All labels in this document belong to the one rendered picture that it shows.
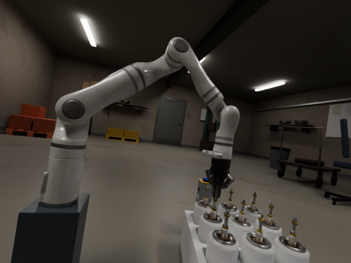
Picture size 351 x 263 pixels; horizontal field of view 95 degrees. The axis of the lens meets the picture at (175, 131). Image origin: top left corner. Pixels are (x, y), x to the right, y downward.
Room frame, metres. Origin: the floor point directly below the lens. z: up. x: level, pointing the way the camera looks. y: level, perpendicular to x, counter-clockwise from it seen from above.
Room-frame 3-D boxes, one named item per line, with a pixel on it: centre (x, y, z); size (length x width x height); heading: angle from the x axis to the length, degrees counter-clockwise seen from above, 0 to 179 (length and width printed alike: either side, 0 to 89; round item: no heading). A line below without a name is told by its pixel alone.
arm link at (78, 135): (0.50, 0.32, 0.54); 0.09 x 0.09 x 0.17; 29
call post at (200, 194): (0.93, -0.22, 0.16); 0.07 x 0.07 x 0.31; 4
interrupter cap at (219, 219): (0.64, -0.20, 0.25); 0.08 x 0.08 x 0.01
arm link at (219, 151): (0.63, -0.18, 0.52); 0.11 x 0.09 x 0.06; 126
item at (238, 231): (0.65, -0.31, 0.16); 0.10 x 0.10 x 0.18
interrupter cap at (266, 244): (0.53, -0.32, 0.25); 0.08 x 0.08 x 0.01
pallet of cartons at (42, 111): (4.20, 3.55, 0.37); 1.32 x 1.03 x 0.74; 17
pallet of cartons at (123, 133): (6.24, 2.01, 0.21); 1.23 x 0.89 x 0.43; 107
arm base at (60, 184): (0.50, 0.32, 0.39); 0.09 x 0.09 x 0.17; 17
